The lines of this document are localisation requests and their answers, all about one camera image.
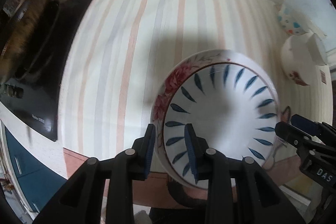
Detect white plate blue stripes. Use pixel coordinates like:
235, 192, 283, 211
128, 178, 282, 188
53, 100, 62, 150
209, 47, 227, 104
163, 63, 279, 189

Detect white plate pink roses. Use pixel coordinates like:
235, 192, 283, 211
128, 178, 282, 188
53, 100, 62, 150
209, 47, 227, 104
150, 50, 280, 189

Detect white bowl red flowers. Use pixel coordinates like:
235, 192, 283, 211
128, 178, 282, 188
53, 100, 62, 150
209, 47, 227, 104
281, 34, 315, 86

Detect white bowl dark rim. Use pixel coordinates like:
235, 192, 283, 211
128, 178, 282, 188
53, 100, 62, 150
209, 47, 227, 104
306, 34, 327, 66

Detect blue kitchen cabinet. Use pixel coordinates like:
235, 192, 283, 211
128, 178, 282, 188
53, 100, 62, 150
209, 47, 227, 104
3, 127, 67, 213

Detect striped cat table mat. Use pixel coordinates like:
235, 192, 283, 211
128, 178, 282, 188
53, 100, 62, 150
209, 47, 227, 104
56, 0, 334, 212

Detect black induction cooktop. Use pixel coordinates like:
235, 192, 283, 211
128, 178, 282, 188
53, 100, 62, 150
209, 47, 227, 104
1, 0, 93, 141

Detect black frying pan with food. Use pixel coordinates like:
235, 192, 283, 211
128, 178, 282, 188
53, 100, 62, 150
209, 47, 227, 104
1, 0, 59, 84

